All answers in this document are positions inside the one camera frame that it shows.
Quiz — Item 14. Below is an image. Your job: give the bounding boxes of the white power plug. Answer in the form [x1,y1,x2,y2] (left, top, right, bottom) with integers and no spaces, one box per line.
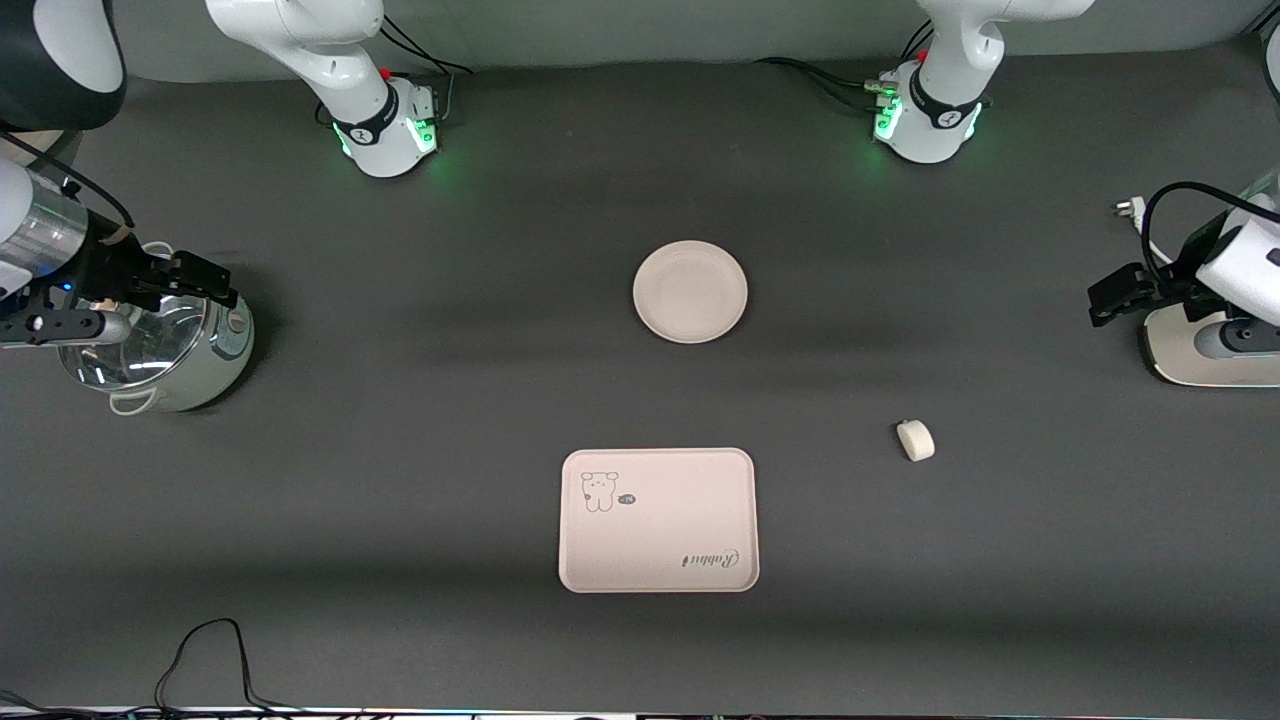
[1113,198,1176,263]

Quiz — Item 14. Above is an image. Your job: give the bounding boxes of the pale green electric pot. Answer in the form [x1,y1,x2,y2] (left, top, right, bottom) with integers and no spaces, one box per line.
[58,240,257,416]

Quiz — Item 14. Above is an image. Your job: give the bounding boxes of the black cable loop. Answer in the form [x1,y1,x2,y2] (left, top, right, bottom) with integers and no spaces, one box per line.
[155,618,301,717]

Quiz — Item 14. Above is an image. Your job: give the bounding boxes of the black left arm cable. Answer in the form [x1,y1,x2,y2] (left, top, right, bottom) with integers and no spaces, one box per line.
[1143,182,1280,291]

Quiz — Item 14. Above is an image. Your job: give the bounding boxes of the glass pot lid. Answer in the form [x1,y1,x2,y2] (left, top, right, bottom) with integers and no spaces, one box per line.
[58,298,211,391]

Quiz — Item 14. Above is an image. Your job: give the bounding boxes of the black right base cables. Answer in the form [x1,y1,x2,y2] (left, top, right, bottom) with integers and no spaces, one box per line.
[378,15,476,126]

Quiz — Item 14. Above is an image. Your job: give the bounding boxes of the white appliance with grey knob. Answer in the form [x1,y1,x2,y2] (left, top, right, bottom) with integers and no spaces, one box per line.
[1143,300,1280,388]

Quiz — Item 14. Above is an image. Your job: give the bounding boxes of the black base cables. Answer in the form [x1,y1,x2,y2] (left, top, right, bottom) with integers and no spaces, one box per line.
[755,56,898,113]
[378,15,476,126]

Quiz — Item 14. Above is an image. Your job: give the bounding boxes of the beige rabbit print tray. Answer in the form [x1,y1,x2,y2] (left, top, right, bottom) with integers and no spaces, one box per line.
[558,447,761,595]

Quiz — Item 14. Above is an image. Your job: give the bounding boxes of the round beige plate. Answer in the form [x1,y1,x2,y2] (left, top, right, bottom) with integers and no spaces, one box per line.
[632,240,749,345]

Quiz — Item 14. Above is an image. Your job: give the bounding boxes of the black left base cables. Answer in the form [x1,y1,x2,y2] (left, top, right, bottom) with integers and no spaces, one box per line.
[755,56,898,113]

